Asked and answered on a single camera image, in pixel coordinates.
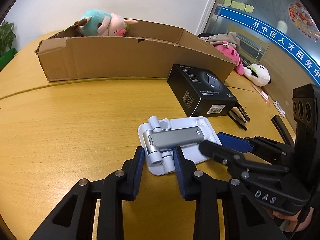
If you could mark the person's right hand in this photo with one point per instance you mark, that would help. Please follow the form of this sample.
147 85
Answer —
292 221

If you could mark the pig plush teal outfit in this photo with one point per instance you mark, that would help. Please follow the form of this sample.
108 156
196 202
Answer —
99 23

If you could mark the black sunglasses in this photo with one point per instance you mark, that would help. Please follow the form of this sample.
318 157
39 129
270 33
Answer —
239 116

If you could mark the brown cardboard box tray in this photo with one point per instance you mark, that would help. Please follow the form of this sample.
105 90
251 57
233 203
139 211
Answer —
149 49

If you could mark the black cap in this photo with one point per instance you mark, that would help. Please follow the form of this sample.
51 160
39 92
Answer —
204 35

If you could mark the pink plush toy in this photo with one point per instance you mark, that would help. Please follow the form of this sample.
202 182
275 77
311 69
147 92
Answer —
229 51

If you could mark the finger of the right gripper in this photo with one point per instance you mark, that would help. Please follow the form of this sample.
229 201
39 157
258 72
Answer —
273 152
237 163

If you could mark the white folding phone stand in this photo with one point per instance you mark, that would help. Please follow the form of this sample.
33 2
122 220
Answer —
160 137

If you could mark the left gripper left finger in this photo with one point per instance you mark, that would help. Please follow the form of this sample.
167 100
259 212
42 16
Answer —
74 215

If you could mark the small white clip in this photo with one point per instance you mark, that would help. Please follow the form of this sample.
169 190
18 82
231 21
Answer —
279 109

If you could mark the green covered side bench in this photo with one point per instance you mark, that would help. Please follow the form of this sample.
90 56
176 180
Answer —
7 57

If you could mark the pink pen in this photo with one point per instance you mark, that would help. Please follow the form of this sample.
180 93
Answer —
265 98

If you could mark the white panda plush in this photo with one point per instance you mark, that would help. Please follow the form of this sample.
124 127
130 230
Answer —
257 74

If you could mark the large potted green plant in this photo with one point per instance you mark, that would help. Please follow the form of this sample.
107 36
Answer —
7 36

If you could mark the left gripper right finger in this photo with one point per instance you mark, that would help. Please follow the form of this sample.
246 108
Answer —
222 206

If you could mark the yellow sticky notes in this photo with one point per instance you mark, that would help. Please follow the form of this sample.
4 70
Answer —
238 5

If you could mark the grey printed cloth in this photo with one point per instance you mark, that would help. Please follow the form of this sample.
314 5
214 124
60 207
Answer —
230 37

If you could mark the black charger box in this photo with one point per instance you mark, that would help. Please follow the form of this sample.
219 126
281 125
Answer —
200 92

